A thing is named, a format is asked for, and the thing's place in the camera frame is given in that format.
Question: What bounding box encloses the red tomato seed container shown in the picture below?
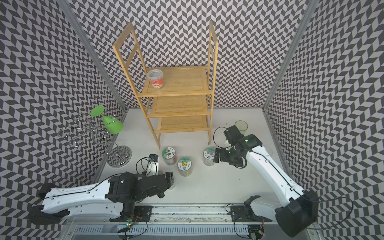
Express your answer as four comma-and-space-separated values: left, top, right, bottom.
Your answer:
147, 69, 164, 89

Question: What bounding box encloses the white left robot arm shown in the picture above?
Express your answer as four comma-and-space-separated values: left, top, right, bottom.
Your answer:
27, 172, 174, 225

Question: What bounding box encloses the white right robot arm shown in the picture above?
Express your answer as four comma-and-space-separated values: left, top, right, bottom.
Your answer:
214, 130, 319, 237

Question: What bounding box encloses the carrot seed container red label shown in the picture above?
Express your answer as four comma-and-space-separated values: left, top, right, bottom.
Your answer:
162, 147, 177, 166

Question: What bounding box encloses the sunflower seed container yellow label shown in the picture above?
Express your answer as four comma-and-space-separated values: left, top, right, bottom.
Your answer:
178, 158, 193, 177

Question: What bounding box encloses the wooden three-tier shelf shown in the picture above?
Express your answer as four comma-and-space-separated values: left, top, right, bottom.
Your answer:
113, 20, 219, 148

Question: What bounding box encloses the green translucent plastic cup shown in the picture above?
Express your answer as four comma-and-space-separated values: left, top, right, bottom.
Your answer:
235, 120, 249, 135

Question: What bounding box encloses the green plastic wine glass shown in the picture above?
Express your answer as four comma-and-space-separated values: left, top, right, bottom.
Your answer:
91, 105, 124, 135

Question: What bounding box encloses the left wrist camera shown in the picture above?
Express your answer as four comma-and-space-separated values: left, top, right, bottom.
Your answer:
146, 154, 159, 176

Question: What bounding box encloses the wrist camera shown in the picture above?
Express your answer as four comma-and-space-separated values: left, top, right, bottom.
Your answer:
146, 154, 159, 176
224, 126, 245, 147

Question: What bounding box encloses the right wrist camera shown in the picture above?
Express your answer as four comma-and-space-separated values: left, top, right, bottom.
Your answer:
224, 126, 245, 147

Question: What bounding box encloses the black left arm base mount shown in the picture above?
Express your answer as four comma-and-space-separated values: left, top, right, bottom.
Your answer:
110, 202, 153, 223

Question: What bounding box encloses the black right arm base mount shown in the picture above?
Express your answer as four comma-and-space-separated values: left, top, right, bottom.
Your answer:
228, 195, 272, 223

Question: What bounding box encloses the right aluminium corner post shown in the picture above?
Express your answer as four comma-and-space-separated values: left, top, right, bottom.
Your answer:
263, 0, 320, 112

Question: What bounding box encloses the aluminium corner post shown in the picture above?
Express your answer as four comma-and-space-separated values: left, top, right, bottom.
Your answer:
263, 0, 320, 112
56, 0, 127, 113

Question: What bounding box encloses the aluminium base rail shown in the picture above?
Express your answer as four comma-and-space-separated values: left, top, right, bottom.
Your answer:
59, 202, 325, 240

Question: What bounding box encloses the chrome wire glass rack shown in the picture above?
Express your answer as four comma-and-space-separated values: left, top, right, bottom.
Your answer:
58, 113, 132, 168

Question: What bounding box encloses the left aluminium corner post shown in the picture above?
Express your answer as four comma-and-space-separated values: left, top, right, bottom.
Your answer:
56, 0, 127, 113

